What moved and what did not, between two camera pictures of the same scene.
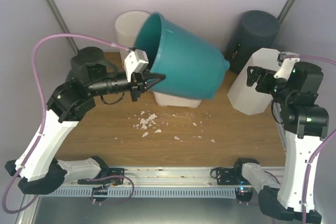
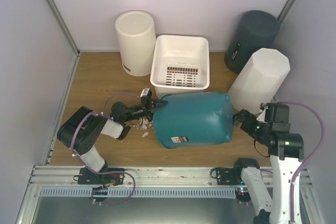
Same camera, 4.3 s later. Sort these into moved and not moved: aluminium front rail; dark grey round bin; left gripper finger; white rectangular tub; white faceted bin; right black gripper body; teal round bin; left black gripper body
Moved: left black gripper body; white rectangular tub; teal round bin; right black gripper body; left gripper finger
Not moved: aluminium front rail; dark grey round bin; white faceted bin
